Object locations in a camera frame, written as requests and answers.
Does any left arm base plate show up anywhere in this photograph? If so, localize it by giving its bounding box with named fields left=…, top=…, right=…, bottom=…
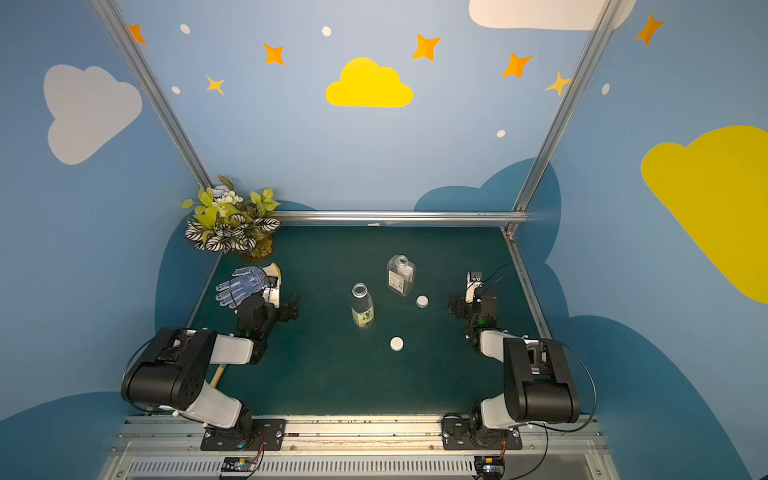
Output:
left=200, top=418, right=286, bottom=452

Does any artificial potted plant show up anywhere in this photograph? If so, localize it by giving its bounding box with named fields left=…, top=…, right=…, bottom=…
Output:
left=181, top=176, right=281, bottom=259

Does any square clear bottle white label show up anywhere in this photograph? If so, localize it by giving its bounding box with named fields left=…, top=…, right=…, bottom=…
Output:
left=387, top=255, right=416, bottom=297

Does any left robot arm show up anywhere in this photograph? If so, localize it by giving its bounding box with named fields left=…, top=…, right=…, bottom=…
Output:
left=121, top=294, right=300, bottom=451

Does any left circuit board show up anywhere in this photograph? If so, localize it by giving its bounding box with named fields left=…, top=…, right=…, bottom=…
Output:
left=220, top=457, right=255, bottom=477

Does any aluminium back rail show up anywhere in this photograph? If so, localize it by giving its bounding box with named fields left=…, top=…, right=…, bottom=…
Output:
left=275, top=210, right=527, bottom=224

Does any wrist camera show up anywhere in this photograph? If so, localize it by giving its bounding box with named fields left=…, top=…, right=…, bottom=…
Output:
left=464, top=271, right=483, bottom=304
left=262, top=276, right=281, bottom=308

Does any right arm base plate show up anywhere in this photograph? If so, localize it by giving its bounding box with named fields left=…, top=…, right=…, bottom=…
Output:
left=440, top=413, right=523, bottom=451

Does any blue dotted work glove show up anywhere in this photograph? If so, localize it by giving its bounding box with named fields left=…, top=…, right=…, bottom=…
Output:
left=215, top=263, right=282, bottom=310

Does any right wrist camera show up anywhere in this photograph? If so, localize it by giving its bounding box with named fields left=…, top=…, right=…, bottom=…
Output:
left=464, top=271, right=483, bottom=304

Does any round clear bottle green label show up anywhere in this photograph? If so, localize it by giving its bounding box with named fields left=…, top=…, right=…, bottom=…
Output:
left=351, top=282, right=374, bottom=327

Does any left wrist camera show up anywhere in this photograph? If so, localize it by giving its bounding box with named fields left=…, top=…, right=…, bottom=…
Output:
left=262, top=276, right=281, bottom=308

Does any circuit board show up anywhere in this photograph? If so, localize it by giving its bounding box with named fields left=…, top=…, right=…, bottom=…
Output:
left=220, top=457, right=255, bottom=477
left=473, top=456, right=505, bottom=480

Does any aluminium corner post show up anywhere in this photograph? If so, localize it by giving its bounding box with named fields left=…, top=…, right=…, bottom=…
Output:
left=91, top=0, right=213, bottom=187
left=513, top=0, right=623, bottom=213

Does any aluminium front rail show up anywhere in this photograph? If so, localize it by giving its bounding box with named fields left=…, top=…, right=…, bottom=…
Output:
left=99, top=415, right=619, bottom=479

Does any right circuit board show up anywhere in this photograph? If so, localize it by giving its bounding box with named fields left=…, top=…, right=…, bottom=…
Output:
left=473, top=456, right=505, bottom=480

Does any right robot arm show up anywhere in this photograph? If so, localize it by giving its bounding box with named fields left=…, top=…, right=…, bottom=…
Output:
left=441, top=294, right=581, bottom=450

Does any left aluminium corner post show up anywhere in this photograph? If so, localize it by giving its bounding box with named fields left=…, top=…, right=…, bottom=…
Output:
left=91, top=0, right=213, bottom=187

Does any aluminium rail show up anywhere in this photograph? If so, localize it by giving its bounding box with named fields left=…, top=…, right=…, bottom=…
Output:
left=99, top=415, right=619, bottom=479
left=275, top=210, right=527, bottom=224

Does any right aluminium corner post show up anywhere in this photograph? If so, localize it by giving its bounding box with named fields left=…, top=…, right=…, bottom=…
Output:
left=513, top=0, right=623, bottom=213

